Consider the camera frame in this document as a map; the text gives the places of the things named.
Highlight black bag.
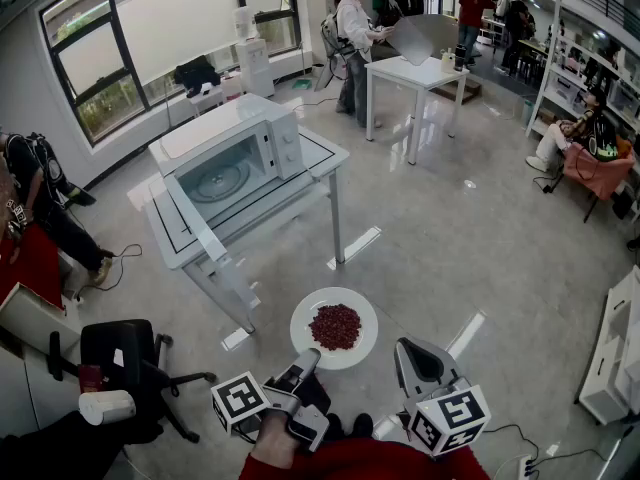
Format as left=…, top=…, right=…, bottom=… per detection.
left=173, top=55, right=222, bottom=100

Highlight person's left forearm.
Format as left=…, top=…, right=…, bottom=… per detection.
left=238, top=411, right=304, bottom=480

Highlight white microwave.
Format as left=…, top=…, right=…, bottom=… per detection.
left=148, top=92, right=304, bottom=265

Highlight orange covered chair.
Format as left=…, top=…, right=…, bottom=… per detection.
left=562, top=140, right=637, bottom=224

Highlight white open box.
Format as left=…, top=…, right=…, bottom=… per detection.
left=0, top=281, right=84, bottom=364

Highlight person's black shoes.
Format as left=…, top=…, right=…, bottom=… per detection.
left=322, top=411, right=375, bottom=440

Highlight black office chair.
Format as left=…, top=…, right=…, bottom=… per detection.
left=48, top=318, right=218, bottom=445

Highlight red cloth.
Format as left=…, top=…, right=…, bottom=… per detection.
left=0, top=225, right=65, bottom=312

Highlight white storage shelf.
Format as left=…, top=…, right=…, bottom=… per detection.
left=524, top=0, right=640, bottom=142

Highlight white water dispenser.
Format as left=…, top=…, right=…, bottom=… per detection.
left=232, top=6, right=276, bottom=100

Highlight black framed window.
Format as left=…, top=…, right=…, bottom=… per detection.
left=38, top=0, right=303, bottom=148

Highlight small white stool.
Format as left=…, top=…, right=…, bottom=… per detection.
left=186, top=86, right=226, bottom=117

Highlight white low cabinet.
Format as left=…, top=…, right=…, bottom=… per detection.
left=577, top=265, right=640, bottom=427

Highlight black cloth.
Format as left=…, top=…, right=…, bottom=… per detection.
left=0, top=410, right=166, bottom=480

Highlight red bean food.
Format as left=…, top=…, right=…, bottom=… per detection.
left=308, top=303, right=363, bottom=353

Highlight dark red can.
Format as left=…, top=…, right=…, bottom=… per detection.
left=78, top=364, right=105, bottom=395

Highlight white table with black lines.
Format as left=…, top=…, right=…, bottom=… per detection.
left=127, top=125, right=351, bottom=335

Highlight plain white table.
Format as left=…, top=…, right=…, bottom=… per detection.
left=364, top=55, right=471, bottom=166

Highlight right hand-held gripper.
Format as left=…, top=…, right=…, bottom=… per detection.
left=393, top=338, right=492, bottom=457

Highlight white round plate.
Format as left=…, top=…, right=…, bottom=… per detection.
left=289, top=286, right=380, bottom=372

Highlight black floor cable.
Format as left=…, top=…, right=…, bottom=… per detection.
left=74, top=242, right=144, bottom=302

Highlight person's red clothing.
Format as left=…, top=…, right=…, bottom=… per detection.
left=279, top=436, right=494, bottom=480

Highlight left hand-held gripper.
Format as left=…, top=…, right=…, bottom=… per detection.
left=210, top=347, right=332, bottom=453

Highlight grey curved board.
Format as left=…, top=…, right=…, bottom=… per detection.
left=387, top=14, right=462, bottom=68

